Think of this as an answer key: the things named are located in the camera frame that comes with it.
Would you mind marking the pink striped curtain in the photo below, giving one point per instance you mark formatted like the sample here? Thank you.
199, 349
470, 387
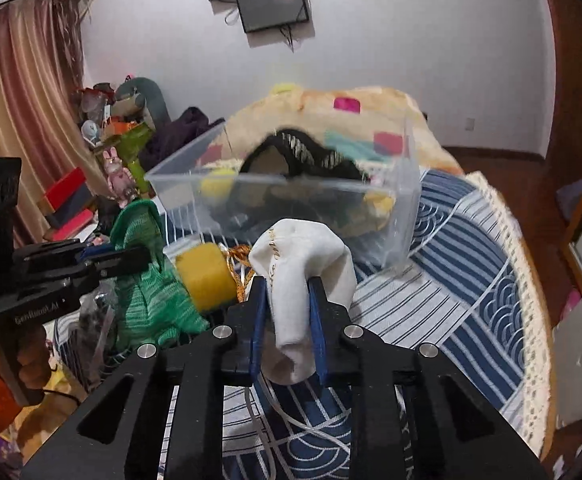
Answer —
16, 95

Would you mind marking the grey-green dinosaur plush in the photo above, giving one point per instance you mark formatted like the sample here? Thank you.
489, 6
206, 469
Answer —
146, 95

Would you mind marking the person's left hand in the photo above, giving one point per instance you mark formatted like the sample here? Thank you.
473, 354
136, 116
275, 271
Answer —
33, 360

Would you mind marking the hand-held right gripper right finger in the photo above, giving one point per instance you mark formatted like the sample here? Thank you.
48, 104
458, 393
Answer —
318, 332

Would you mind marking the pink rabbit figure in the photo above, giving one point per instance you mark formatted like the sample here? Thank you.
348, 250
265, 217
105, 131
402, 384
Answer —
120, 177

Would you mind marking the red and grey boxes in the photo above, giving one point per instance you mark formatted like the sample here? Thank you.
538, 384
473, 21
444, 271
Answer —
63, 200

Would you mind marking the cream fuzzy blanket coloured squares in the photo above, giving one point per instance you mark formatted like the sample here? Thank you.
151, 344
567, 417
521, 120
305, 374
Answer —
321, 105

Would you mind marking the yellow rolled sock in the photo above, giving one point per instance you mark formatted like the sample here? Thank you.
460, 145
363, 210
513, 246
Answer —
206, 277

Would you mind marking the white sock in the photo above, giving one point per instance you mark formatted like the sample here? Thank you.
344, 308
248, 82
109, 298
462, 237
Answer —
296, 270

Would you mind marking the clear plastic container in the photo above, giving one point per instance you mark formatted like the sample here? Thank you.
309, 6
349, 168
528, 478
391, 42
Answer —
291, 195

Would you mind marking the dark purple cloth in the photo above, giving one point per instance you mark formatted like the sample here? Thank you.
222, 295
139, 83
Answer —
181, 132

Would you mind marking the black monitor screen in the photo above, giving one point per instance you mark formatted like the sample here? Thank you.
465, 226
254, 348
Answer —
273, 5

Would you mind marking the green knitted cloth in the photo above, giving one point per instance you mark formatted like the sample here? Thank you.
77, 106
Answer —
143, 305

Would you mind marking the gold ribbon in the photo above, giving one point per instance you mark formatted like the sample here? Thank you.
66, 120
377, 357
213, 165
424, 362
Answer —
238, 260

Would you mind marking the wooden door frame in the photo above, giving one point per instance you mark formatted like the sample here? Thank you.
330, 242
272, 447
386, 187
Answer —
578, 110

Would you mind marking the small yellow soft ball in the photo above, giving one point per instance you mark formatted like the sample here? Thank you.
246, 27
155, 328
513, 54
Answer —
217, 186

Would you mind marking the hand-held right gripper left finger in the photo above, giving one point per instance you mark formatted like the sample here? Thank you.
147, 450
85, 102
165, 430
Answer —
257, 332

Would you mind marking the black patterned cloth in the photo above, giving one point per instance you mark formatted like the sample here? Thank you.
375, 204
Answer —
301, 152

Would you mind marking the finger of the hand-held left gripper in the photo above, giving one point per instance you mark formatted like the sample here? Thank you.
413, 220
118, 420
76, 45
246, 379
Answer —
121, 262

